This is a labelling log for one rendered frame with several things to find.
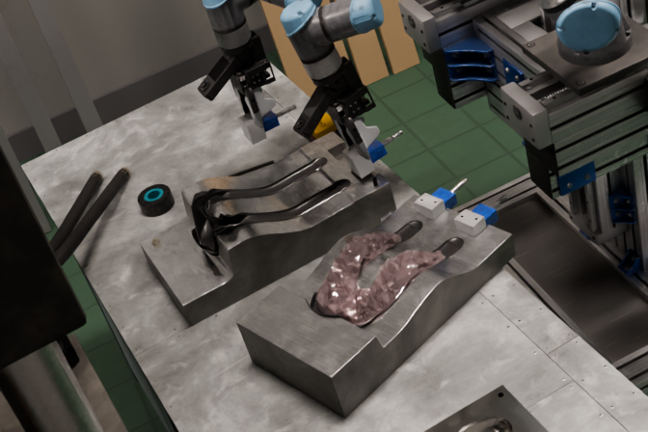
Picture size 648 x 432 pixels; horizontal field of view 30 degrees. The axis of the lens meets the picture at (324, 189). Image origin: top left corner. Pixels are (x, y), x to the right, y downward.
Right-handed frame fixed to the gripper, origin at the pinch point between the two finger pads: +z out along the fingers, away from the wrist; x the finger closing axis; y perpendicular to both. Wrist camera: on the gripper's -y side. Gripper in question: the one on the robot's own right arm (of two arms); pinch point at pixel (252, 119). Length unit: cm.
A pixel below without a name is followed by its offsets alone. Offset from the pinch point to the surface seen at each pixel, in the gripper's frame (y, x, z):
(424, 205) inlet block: 16, -47, 7
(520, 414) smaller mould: 0, -103, 8
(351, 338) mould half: -15, -73, 4
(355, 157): 10.2, -31.1, -0.2
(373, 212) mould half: 9.0, -36.0, 11.2
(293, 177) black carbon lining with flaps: -0.1, -17.7, 6.9
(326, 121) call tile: 17.5, 1.9, 11.3
